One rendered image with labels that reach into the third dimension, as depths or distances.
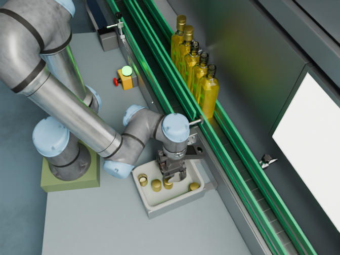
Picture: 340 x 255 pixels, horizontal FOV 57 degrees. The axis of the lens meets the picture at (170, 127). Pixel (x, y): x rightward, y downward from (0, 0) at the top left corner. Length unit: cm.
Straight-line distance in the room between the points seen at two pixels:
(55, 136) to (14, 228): 118
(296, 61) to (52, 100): 60
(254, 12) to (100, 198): 82
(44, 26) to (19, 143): 169
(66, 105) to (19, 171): 155
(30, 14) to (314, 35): 63
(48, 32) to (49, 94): 14
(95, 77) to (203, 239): 88
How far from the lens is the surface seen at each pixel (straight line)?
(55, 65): 88
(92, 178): 119
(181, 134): 85
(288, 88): 94
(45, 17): 76
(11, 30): 73
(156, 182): 116
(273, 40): 94
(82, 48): 170
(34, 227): 210
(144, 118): 89
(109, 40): 162
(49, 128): 105
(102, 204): 122
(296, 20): 86
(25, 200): 218
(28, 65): 73
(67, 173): 117
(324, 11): 83
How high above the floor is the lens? 188
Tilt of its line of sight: 57 degrees down
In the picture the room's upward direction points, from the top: 1 degrees clockwise
